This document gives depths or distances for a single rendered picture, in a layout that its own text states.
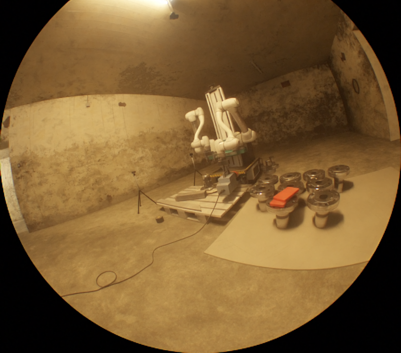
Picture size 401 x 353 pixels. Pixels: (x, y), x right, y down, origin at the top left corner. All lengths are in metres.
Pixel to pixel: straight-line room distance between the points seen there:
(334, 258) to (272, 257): 0.41
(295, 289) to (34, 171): 4.27
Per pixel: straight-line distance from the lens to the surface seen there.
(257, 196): 1.34
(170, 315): 0.92
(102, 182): 3.68
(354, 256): 1.05
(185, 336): 0.85
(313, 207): 1.04
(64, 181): 3.70
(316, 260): 0.99
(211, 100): 2.61
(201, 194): 1.82
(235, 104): 1.73
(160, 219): 1.86
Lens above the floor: 0.79
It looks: 2 degrees down
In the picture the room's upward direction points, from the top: 15 degrees counter-clockwise
